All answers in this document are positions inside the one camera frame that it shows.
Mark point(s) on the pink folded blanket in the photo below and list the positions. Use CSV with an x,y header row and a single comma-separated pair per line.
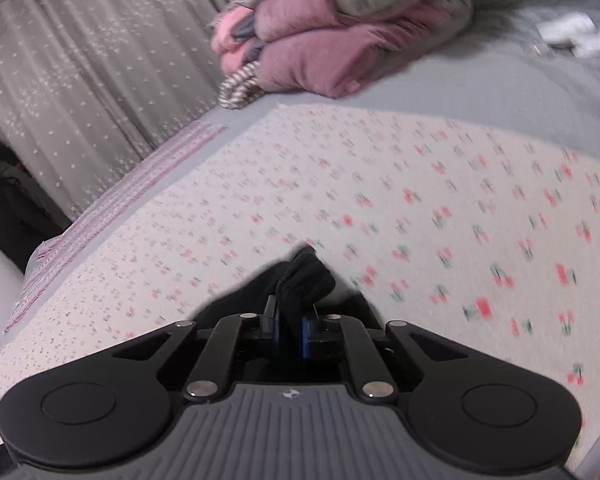
x,y
235,40

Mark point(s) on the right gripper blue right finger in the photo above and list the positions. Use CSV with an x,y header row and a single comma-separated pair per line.
x,y
310,335

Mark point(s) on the grey patterned curtain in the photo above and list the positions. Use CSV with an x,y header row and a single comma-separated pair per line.
x,y
90,88

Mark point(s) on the white paper on bed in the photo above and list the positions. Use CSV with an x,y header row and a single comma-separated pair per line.
x,y
573,31

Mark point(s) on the mauve grey folded comforter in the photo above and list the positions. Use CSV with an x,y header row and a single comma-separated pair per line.
x,y
335,48

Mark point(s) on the striped folded cloth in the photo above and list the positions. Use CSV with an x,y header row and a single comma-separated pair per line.
x,y
241,89

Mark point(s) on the black pants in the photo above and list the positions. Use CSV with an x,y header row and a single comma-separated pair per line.
x,y
303,281

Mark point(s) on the cherry print bed sheet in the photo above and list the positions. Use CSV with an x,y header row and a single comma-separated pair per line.
x,y
462,195

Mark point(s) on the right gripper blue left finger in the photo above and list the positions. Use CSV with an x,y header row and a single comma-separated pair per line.
x,y
270,319

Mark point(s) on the black hanging garment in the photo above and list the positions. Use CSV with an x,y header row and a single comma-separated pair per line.
x,y
28,216

